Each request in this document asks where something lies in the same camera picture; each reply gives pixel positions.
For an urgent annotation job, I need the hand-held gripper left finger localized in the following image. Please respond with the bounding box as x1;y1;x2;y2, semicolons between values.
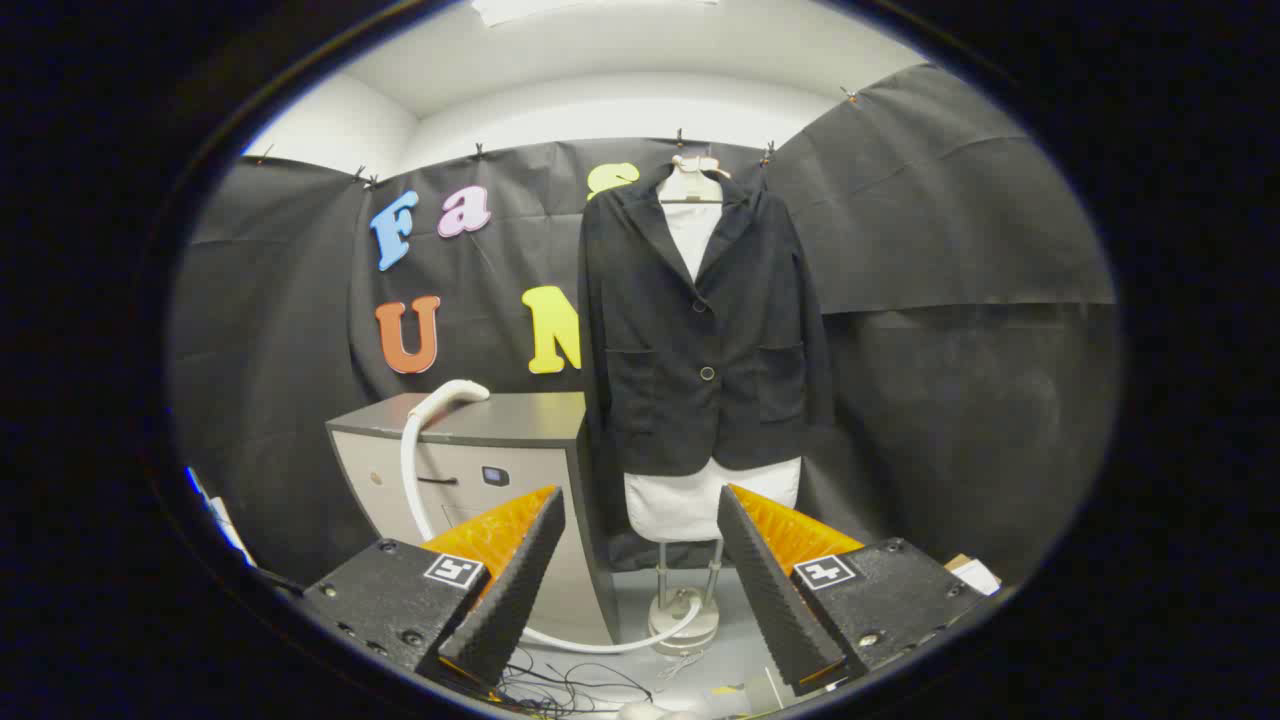
300;485;567;691

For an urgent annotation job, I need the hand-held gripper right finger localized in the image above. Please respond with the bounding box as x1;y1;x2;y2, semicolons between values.
716;483;986;698

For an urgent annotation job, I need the white garment steamer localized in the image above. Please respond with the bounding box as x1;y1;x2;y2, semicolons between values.
400;379;706;656

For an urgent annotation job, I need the black blazer jacket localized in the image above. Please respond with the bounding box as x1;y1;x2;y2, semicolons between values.
578;165;836;477

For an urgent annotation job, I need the metal mannequin stand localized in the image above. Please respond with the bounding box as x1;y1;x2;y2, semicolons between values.
648;540;723;656

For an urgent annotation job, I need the white mannequin torso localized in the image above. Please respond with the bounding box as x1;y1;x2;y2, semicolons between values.
624;155;803;543

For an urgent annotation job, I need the grey cabinet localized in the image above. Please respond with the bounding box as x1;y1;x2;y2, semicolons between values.
326;391;621;646

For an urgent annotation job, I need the black backdrop cloth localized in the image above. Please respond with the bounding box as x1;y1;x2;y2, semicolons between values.
170;62;1119;591

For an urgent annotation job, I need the long ceiling light panel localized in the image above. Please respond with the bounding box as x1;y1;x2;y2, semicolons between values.
472;0;721;26

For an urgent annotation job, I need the black cable tangle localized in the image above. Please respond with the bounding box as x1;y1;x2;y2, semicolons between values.
497;648;656;717

